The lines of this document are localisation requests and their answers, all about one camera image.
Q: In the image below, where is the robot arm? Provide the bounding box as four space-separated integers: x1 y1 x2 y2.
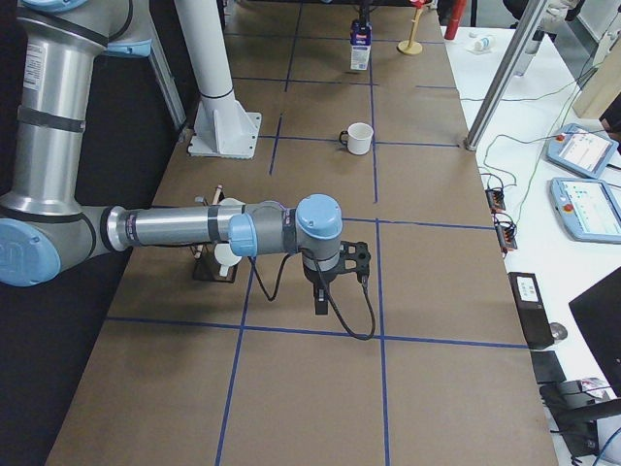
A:
1 1 178 316

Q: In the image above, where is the black camera cable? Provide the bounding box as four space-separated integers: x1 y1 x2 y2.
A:
247 250 377 341

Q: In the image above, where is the black monitor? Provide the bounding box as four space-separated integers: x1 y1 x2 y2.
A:
569 268 621 396

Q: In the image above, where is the white smiley mug black handle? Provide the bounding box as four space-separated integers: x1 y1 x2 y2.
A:
339 122 374 155

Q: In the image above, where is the far teach pendant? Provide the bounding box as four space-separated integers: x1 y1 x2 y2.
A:
544 123 619 179

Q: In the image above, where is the white pedestal column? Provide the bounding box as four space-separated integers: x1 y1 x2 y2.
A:
175 0 262 159

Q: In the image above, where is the black computer mouse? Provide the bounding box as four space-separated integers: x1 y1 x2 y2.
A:
549 322 569 342

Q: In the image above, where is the black wire mug rack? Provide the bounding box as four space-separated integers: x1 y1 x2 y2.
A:
190 244 241 283

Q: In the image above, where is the red cylinder bottle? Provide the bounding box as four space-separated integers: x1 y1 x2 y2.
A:
444 0 469 41

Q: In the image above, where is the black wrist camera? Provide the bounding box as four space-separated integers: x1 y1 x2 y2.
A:
339 241 371 277

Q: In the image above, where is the orange black connector box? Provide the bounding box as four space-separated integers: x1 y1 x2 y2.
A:
485 187 506 213

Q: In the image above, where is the blue white milk carton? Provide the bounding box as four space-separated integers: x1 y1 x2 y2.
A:
349 19 372 71

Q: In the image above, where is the wooden mug tree stand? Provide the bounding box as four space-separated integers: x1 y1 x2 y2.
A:
397 0 426 56

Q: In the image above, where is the white ribbed mug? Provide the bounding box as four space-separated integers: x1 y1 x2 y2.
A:
219 198 245 207

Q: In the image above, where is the black box with label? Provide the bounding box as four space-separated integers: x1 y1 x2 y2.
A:
507 272 554 350

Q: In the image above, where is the aluminium frame post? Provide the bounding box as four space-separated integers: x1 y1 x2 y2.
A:
464 0 547 151

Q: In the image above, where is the teach pendant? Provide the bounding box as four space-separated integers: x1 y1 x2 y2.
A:
544 123 619 179
549 178 620 244

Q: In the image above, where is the near teach pendant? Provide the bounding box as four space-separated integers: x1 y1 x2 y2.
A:
549 178 620 244

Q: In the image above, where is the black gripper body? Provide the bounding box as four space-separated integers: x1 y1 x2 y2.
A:
357 0 373 17
303 256 338 286

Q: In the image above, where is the white blue tube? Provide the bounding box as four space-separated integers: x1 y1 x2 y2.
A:
467 34 496 54

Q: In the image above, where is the white HOME mug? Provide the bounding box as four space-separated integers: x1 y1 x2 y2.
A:
213 243 242 278

